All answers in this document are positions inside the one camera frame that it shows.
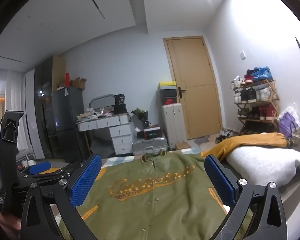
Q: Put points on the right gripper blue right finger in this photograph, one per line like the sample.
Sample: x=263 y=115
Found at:
x=268 y=220

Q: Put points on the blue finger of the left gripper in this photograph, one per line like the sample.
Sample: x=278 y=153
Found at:
x=39 y=168

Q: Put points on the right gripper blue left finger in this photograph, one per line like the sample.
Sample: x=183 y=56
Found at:
x=67 y=190

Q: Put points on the green yellow varsity jacket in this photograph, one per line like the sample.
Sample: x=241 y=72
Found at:
x=159 y=196

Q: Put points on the person's left hand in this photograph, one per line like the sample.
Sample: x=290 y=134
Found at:
x=11 y=225

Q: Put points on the checkered bed sheet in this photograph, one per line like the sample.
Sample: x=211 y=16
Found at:
x=130 y=161

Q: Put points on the white drawer desk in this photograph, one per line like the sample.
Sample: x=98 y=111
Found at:
x=119 y=127

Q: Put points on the grey fleece blanket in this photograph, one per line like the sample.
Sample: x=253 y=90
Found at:
x=260 y=165

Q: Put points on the silver aluminium suitcase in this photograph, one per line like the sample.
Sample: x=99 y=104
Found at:
x=154 y=146

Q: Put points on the black refrigerator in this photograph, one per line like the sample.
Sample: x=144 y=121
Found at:
x=67 y=104

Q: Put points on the black red box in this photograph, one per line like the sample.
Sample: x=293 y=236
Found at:
x=151 y=133

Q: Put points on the cardboard box on floor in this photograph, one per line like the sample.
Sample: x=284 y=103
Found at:
x=182 y=146

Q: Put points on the white tall suitcase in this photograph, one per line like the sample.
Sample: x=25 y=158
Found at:
x=174 y=124

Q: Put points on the shoes pile on floor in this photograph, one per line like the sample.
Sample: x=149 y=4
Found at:
x=225 y=133

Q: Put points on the purple bag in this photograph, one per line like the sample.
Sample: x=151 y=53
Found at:
x=288 y=121

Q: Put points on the stacked shoe boxes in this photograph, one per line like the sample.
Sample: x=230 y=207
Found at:
x=168 y=92

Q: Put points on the wooden shoe rack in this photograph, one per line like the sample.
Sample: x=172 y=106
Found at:
x=257 y=101

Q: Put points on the wooden door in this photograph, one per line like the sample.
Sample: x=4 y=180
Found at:
x=192 y=70

